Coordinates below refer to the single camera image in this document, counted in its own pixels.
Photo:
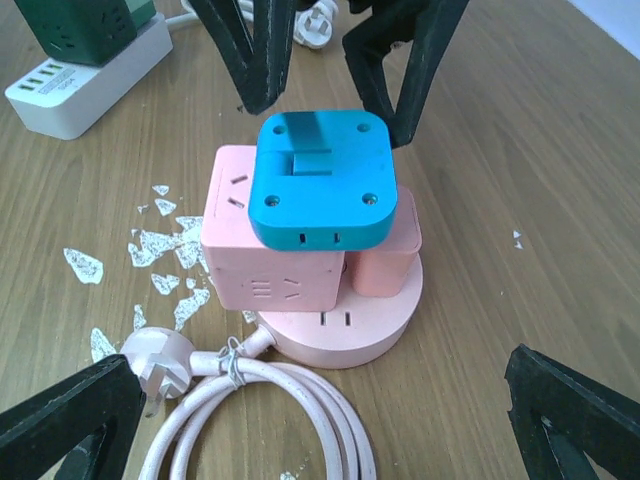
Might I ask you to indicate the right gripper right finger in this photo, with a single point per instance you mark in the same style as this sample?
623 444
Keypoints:
564 422

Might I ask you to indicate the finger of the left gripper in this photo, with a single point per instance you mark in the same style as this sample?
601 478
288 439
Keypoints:
256 58
393 56

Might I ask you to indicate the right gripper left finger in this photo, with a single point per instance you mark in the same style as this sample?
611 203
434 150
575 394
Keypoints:
86 423

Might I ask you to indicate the blue square plug adapter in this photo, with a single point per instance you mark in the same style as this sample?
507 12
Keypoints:
323 181

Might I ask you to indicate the pink cube socket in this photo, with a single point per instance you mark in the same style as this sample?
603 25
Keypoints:
246 274

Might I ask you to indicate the pink round power strip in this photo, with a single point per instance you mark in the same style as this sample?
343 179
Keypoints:
356 331

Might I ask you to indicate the pink rounded plug adapter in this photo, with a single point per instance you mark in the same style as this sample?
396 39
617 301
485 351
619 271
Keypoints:
382 271

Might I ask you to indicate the green cube socket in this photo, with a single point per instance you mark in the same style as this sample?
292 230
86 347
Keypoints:
86 32

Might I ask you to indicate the white power strip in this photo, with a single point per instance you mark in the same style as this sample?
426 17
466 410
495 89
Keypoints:
63 100

